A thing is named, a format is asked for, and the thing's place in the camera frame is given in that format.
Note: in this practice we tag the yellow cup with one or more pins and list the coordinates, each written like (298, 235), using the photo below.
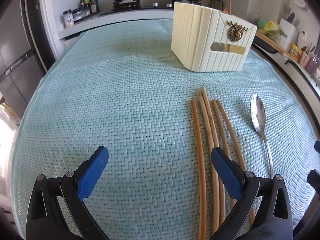
(296, 52)

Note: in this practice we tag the bag of yellow green sponges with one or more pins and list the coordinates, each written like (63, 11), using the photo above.
(268, 28)

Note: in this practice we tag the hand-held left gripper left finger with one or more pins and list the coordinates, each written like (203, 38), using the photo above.
(92, 172)

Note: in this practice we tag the white knife block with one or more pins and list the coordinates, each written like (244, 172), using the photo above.
(288, 33)

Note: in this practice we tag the black gas cooktop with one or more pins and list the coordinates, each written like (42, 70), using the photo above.
(130, 6)

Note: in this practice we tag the wooden cutting board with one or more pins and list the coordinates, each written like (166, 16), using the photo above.
(272, 44)

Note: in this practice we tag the cream ribbed utensil box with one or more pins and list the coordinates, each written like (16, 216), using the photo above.
(200, 37)

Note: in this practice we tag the pink cup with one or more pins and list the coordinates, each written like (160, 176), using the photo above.
(305, 58)

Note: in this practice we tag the purple soap bottle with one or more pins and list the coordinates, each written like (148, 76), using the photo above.
(313, 65)

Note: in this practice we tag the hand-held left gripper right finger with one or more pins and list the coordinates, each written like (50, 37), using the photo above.
(226, 172)

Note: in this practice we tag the dark condiment bottles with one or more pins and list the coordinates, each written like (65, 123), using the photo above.
(88, 5)

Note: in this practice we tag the teal woven table mat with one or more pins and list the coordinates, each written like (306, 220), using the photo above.
(112, 92)

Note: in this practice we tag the grey refrigerator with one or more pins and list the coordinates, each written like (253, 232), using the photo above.
(12, 50)

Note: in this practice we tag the white wall socket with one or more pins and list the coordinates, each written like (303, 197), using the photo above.
(303, 36)

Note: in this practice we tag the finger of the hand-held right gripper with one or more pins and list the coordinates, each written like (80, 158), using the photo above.
(314, 180)
(317, 146)

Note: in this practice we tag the dark glass jug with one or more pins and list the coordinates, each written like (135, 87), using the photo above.
(216, 3)

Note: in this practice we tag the long steel spoon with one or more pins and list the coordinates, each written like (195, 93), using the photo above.
(258, 120)

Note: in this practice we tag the white spice jar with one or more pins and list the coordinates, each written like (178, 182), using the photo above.
(68, 20)

